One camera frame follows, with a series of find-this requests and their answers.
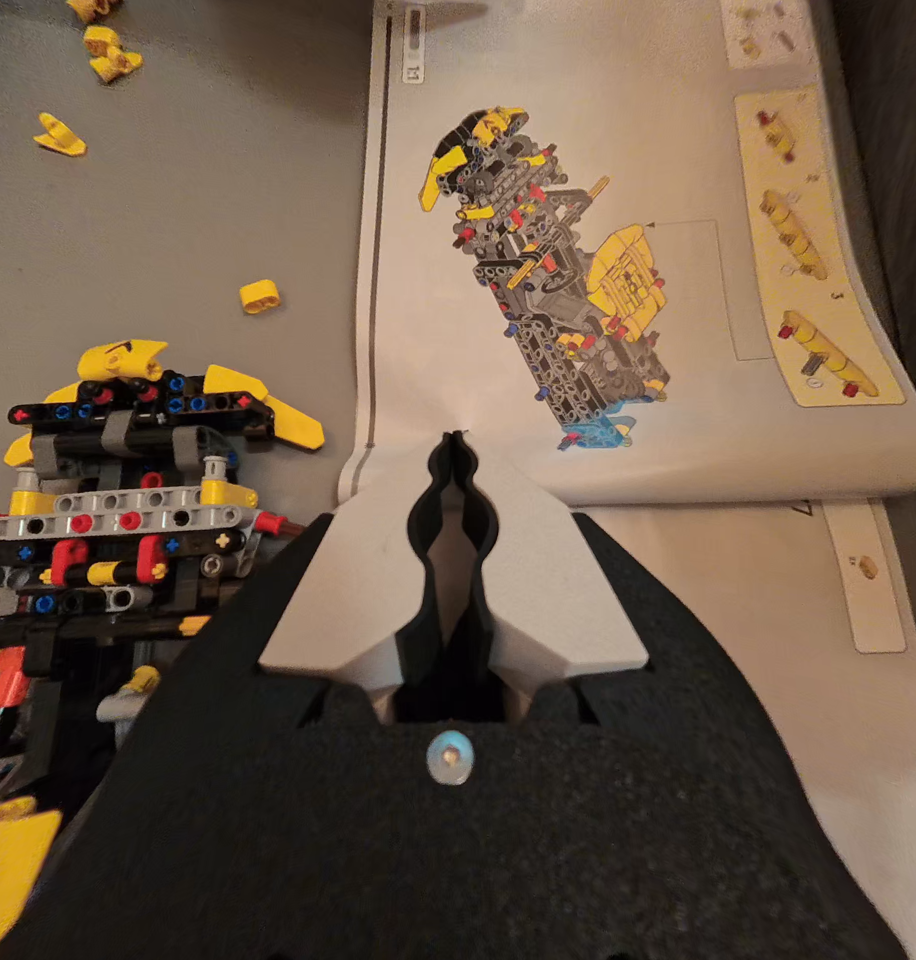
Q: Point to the yellow lego block piece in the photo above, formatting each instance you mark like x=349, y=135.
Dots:
x=100, y=39

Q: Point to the lego car chassis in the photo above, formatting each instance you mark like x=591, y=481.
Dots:
x=127, y=487

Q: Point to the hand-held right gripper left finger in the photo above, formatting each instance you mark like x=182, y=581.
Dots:
x=338, y=600

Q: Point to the lego instruction booklet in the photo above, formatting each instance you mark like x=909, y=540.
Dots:
x=653, y=465

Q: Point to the small yellow lego connector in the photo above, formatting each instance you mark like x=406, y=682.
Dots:
x=259, y=296

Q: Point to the yellow lego wedge piece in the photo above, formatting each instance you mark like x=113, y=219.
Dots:
x=60, y=135

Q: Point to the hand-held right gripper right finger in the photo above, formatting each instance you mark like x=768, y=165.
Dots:
x=570, y=600

